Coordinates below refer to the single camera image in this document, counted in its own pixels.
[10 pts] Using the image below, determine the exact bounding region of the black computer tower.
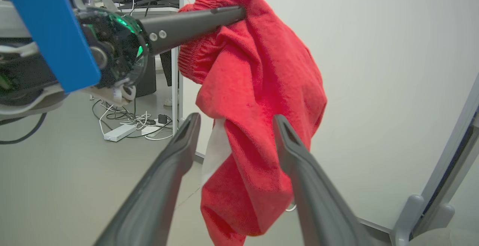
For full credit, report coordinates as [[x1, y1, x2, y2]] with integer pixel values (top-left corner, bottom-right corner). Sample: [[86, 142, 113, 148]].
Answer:
[[135, 54, 157, 98]]

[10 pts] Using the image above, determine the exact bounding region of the red knit sweater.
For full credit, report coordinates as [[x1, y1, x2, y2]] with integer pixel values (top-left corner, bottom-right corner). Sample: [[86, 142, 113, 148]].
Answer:
[[177, 0, 328, 246]]

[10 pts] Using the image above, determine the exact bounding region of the grey partition frame foot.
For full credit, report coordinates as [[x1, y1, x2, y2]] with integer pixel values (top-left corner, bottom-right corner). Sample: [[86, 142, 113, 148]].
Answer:
[[389, 73, 479, 246]]

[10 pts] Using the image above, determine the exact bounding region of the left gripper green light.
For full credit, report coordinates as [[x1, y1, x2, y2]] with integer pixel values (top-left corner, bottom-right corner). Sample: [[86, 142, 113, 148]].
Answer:
[[72, 0, 247, 105]]

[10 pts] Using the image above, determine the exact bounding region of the white metal partition post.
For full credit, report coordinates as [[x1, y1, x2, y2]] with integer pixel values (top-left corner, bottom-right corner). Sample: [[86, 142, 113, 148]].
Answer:
[[171, 0, 186, 136]]

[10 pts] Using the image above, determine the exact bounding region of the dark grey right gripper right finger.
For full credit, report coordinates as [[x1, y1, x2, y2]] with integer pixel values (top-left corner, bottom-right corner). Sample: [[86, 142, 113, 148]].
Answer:
[[272, 114, 375, 246]]

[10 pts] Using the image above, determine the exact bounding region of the blue flat panel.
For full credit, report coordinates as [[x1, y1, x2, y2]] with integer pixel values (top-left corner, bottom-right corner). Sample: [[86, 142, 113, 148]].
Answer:
[[0, 0, 102, 93]]

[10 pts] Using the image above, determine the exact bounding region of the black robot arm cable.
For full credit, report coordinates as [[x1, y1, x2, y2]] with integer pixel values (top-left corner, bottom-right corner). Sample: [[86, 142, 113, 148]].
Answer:
[[0, 113, 48, 145]]

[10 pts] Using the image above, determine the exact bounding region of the white cable bundle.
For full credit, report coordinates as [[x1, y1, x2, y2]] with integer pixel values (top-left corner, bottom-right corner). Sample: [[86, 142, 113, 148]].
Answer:
[[99, 104, 173, 142]]

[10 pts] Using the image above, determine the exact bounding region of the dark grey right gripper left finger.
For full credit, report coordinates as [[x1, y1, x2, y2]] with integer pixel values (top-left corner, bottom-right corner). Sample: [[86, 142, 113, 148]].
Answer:
[[94, 113, 201, 246]]

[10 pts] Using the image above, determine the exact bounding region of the white power strip with cables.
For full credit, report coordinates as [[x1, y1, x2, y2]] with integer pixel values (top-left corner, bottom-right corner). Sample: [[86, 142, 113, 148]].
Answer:
[[92, 99, 173, 139]]

